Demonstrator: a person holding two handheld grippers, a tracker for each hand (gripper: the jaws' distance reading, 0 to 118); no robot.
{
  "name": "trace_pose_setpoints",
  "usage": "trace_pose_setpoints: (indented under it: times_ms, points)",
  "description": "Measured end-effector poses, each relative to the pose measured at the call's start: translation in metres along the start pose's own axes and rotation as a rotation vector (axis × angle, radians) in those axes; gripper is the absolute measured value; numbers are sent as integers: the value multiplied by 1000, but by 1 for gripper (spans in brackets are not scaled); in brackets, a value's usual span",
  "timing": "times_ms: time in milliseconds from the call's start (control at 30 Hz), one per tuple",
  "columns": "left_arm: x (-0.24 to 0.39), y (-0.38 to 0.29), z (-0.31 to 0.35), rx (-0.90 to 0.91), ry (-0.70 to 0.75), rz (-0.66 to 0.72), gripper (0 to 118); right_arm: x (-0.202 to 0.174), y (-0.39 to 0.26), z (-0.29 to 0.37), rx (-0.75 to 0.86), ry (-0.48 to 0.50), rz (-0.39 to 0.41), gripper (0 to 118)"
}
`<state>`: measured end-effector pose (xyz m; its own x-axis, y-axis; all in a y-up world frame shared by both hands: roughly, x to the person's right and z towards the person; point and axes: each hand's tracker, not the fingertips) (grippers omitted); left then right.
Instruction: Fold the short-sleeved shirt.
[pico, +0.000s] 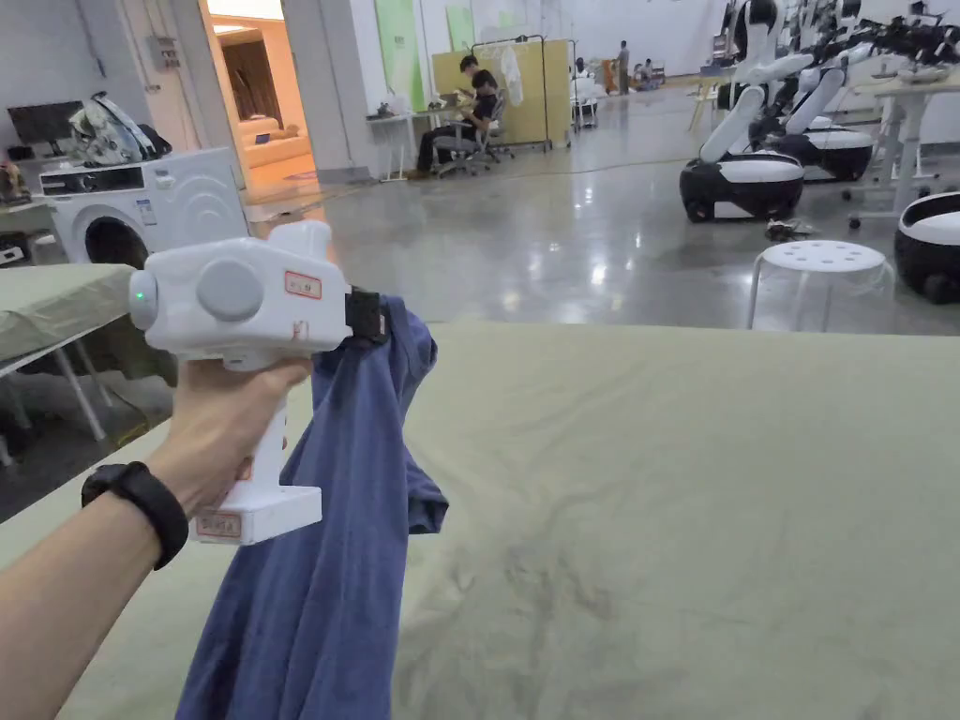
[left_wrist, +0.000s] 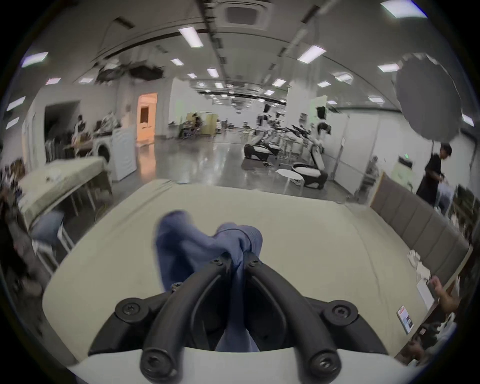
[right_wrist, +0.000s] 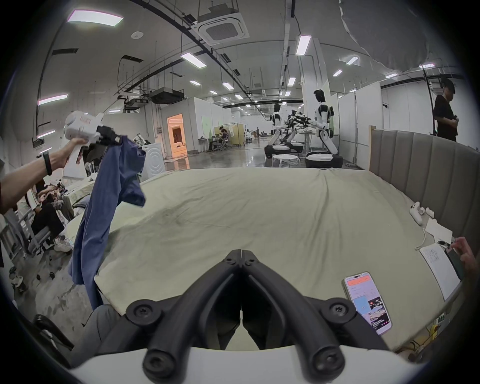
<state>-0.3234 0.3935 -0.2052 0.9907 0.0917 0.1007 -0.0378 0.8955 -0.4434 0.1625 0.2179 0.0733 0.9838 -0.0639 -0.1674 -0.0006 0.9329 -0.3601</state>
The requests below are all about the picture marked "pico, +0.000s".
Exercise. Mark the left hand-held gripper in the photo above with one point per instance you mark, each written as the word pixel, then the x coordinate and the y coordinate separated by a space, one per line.
pixel 232 292

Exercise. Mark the dark blue shirt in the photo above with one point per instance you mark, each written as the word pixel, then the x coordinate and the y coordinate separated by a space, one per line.
pixel 322 540

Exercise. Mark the person's left forearm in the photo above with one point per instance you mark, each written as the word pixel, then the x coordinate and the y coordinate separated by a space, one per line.
pixel 67 592

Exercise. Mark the person's left hand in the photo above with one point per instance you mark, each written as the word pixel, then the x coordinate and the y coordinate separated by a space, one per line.
pixel 225 427

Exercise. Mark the white washing machine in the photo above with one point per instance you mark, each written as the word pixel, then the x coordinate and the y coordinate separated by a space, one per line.
pixel 165 206

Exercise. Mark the patterned bag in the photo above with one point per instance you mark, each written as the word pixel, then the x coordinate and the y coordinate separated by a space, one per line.
pixel 109 133

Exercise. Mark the black monitor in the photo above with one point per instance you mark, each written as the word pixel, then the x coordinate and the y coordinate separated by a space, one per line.
pixel 45 124

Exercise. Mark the bed with pale green sheet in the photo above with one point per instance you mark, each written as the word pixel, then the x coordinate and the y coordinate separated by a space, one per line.
pixel 637 525

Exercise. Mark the white and black robot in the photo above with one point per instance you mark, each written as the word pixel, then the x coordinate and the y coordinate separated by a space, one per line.
pixel 829 127
pixel 750 142
pixel 930 247

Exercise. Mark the white desk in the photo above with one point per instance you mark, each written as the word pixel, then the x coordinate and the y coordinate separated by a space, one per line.
pixel 911 127

